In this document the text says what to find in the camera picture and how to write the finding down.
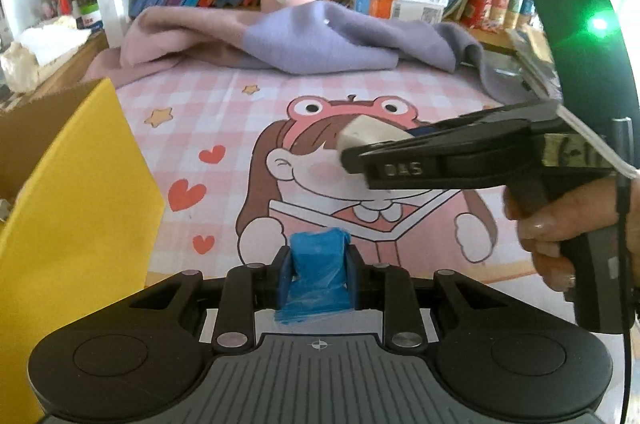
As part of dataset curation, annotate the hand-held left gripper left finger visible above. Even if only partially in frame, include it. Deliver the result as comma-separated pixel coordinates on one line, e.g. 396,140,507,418
129,245,295,353

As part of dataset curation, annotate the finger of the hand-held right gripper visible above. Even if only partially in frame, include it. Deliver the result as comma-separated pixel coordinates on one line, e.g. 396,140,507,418
341,123,532,161
405,102,558,137

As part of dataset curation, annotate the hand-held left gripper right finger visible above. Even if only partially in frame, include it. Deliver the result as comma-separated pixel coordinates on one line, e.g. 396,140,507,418
349,245,507,351

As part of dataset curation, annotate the small blue packet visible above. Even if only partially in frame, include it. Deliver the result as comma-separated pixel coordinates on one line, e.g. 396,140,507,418
276,228,352,330

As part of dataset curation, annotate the white eraser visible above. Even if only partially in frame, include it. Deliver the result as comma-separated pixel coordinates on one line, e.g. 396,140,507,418
337,117,401,155

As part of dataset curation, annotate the yellow cardboard box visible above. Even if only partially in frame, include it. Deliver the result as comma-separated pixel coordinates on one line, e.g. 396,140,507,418
0,78,166,424

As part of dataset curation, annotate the person's right hand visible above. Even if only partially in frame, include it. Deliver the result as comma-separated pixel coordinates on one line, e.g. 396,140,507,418
505,174,640,292

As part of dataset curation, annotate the pile of papers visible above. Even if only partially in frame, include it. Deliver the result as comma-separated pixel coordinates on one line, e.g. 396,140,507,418
505,24,566,105

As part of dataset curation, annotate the lilac fleece cloth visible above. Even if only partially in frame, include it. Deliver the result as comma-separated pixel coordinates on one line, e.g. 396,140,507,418
92,0,506,105

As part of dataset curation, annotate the pink printed table mat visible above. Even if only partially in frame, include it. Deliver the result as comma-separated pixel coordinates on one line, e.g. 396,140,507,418
107,57,551,290

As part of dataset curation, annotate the white bottle green cap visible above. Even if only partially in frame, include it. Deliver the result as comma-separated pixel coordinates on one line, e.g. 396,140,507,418
74,2,103,30

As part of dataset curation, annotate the white crumpled cloth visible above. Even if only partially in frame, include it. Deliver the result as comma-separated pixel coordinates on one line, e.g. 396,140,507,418
0,17,93,92

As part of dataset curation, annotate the white cord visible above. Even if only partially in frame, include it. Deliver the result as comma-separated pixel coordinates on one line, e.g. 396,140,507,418
555,104,640,179

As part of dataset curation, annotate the black cable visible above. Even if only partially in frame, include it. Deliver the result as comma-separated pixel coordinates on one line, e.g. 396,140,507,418
611,117,640,424

